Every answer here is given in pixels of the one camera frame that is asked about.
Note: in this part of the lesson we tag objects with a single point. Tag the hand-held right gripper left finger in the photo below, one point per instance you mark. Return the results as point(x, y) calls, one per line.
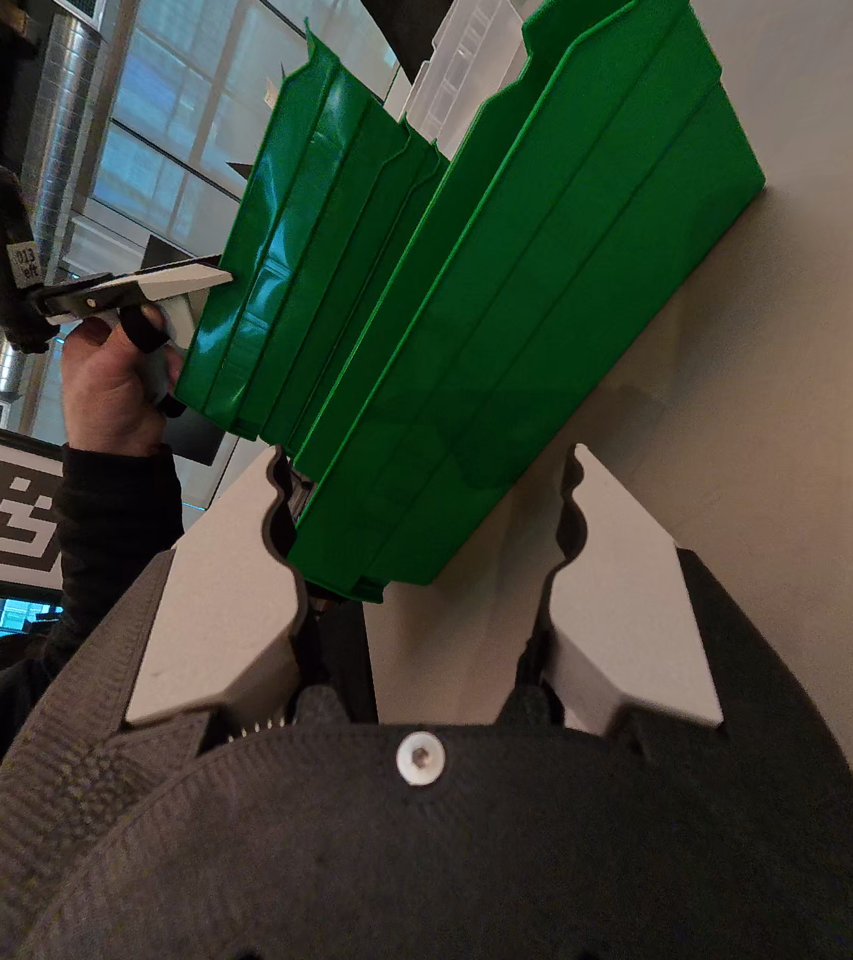
point(216, 622)

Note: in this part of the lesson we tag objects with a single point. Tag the clear plastic crate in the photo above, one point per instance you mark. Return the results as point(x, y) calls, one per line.
point(464, 67)

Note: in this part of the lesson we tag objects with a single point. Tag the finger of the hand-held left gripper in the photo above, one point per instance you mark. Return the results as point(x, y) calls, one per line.
point(179, 281)

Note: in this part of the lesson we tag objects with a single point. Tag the green plastic bin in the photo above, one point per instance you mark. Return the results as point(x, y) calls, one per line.
point(261, 247)
point(546, 300)

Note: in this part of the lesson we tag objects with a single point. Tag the silver ventilation duct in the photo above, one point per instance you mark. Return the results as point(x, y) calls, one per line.
point(59, 112)

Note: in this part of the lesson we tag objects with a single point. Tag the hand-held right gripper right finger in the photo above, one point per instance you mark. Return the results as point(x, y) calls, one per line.
point(636, 622)

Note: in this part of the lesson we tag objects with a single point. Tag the large glass window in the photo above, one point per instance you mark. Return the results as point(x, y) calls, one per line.
point(171, 112)

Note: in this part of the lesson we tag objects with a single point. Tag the person's left forearm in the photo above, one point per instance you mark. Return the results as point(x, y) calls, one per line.
point(119, 517)

